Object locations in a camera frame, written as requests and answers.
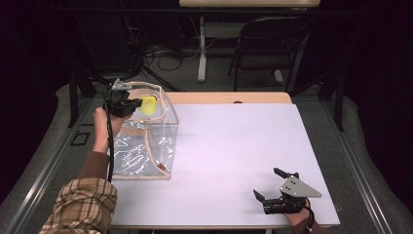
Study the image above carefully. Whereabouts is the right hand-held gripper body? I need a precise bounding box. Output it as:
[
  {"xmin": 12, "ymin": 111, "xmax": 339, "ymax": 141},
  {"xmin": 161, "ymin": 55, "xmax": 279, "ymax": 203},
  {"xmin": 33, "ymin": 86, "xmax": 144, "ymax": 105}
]
[{"xmin": 263, "ymin": 171, "xmax": 322, "ymax": 215}]

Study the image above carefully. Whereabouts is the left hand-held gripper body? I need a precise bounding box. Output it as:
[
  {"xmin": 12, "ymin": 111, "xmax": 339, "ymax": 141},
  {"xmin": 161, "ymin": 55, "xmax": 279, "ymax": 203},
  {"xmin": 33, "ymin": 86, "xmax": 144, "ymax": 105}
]
[{"xmin": 102, "ymin": 78, "xmax": 133, "ymax": 119}]

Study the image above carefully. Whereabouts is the yellow shuttlecock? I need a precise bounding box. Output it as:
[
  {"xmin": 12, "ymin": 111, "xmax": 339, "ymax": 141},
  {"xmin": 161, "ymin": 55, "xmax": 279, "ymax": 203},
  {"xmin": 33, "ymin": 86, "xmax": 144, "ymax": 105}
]
[{"xmin": 139, "ymin": 95, "xmax": 159, "ymax": 117}]

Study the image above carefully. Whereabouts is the clear bag with beige trim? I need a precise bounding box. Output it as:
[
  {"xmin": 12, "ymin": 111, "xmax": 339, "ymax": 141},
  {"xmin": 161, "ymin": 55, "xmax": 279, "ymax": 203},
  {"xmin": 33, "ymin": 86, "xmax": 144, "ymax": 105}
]
[{"xmin": 108, "ymin": 81, "xmax": 180, "ymax": 180}]

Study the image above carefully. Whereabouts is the person's right hand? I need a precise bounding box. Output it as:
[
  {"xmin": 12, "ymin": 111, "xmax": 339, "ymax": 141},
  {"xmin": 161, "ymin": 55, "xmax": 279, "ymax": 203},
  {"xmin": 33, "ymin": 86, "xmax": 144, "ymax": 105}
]
[{"xmin": 283, "ymin": 198, "xmax": 312, "ymax": 227}]

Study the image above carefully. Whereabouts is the person's left hand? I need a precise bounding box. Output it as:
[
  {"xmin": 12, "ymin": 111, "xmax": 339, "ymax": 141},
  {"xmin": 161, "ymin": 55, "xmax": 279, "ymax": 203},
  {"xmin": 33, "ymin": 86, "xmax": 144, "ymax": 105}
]
[{"xmin": 92, "ymin": 106, "xmax": 134, "ymax": 154}]

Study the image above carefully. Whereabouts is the black metal stand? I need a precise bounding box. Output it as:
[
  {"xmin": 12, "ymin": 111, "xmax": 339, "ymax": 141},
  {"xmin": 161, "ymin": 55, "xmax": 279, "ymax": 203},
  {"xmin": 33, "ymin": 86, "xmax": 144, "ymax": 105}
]
[
  {"xmin": 67, "ymin": 64, "xmax": 97, "ymax": 129},
  {"xmin": 288, "ymin": 69, "xmax": 346, "ymax": 133}
]

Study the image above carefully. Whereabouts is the white table mat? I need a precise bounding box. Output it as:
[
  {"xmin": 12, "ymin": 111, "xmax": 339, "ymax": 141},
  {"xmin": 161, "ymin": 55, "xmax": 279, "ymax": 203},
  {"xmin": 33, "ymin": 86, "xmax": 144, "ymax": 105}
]
[{"xmin": 108, "ymin": 102, "xmax": 341, "ymax": 228}]

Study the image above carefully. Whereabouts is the wooden table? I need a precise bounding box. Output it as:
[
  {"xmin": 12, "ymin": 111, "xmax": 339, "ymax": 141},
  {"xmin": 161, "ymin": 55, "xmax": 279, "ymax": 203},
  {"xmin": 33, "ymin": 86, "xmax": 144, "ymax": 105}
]
[{"xmin": 108, "ymin": 92, "xmax": 341, "ymax": 231}]

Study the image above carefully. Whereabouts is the black folding chair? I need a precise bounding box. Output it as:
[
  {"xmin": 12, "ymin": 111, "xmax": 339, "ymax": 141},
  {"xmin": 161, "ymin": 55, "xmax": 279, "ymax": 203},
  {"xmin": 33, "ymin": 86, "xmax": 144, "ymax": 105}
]
[{"xmin": 227, "ymin": 17, "xmax": 310, "ymax": 94}]

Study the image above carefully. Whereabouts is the white desk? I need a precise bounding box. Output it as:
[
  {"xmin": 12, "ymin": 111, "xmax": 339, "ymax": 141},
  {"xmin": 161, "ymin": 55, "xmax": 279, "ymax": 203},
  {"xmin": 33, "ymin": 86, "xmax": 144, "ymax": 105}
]
[{"xmin": 178, "ymin": 0, "xmax": 320, "ymax": 84}]

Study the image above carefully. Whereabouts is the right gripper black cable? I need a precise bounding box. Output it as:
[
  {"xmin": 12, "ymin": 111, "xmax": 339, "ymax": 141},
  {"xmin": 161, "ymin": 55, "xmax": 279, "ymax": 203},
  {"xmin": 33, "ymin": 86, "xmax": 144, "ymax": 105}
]
[{"xmin": 302, "ymin": 198, "xmax": 317, "ymax": 233}]

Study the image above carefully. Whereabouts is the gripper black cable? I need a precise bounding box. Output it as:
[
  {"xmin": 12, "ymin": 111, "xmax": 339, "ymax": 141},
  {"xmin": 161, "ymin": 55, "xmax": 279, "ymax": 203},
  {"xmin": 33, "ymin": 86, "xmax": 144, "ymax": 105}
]
[
  {"xmin": 302, "ymin": 198, "xmax": 317, "ymax": 233},
  {"xmin": 102, "ymin": 86, "xmax": 116, "ymax": 183}
]

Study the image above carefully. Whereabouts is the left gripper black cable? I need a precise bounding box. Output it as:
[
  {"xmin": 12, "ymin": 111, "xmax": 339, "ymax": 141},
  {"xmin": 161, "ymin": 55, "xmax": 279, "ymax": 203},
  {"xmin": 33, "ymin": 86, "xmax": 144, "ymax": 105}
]
[{"xmin": 102, "ymin": 86, "xmax": 116, "ymax": 183}]

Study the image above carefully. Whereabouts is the bundle of floor cables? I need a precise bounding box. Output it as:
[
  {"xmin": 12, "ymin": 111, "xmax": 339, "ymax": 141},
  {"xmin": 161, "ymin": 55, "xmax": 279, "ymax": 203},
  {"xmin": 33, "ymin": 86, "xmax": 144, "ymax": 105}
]
[{"xmin": 142, "ymin": 19, "xmax": 218, "ymax": 73}]

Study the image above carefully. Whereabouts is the aluminium floor rail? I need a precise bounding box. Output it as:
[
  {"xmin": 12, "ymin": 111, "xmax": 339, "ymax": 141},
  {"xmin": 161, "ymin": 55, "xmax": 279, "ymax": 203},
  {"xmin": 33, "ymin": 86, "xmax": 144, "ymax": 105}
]
[
  {"xmin": 6, "ymin": 97, "xmax": 95, "ymax": 234},
  {"xmin": 320, "ymin": 99, "xmax": 394, "ymax": 234}
]

